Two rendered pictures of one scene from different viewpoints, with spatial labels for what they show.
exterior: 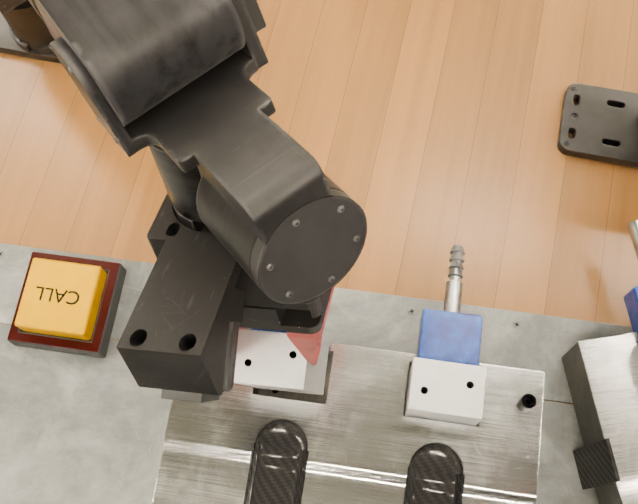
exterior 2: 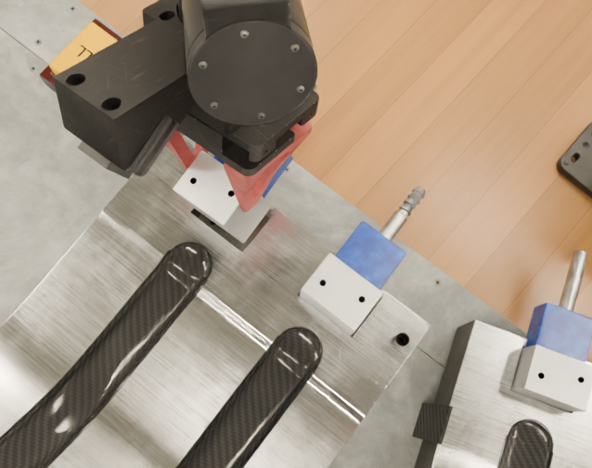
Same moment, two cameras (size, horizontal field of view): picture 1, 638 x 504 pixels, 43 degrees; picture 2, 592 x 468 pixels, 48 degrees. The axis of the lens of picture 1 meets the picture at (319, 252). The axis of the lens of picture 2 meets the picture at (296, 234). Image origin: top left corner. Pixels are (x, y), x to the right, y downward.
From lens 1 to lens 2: 0.10 m
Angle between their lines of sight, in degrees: 7
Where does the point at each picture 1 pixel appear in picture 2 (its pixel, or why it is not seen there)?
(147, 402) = (118, 181)
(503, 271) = (452, 236)
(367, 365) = (292, 240)
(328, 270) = (261, 105)
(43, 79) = not seen: outside the picture
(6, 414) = (9, 132)
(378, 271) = (353, 181)
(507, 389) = (392, 321)
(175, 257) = (152, 36)
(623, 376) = (495, 367)
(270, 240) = (212, 36)
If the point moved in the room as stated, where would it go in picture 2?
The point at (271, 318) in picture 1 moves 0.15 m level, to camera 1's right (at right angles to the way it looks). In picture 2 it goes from (216, 143) to (451, 238)
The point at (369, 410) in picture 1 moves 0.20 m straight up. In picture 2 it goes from (273, 276) to (274, 196)
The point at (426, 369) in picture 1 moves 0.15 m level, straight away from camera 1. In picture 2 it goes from (334, 267) to (483, 154)
